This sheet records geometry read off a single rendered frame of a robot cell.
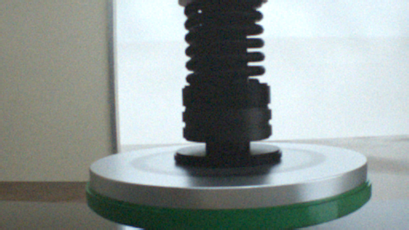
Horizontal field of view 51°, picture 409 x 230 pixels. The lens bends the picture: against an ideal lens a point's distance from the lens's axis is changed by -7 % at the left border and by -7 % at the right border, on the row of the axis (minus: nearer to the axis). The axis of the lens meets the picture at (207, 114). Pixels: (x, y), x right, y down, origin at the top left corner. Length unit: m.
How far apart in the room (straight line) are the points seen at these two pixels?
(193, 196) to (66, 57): 5.03
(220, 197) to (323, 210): 0.06
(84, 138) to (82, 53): 0.94
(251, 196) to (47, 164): 5.17
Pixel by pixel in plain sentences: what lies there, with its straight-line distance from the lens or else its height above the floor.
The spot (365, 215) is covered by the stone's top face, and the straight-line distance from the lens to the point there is 0.41.
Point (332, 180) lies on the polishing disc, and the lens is 0.28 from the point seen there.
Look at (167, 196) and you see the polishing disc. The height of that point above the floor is 0.92.
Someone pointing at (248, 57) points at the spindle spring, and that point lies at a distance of 0.33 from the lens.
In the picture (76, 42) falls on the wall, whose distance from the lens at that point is 5.25.
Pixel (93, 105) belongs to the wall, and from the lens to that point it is 5.17.
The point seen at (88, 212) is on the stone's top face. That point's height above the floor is 0.87.
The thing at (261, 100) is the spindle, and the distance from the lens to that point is 0.33.
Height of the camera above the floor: 0.98
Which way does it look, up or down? 3 degrees down
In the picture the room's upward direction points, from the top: 2 degrees counter-clockwise
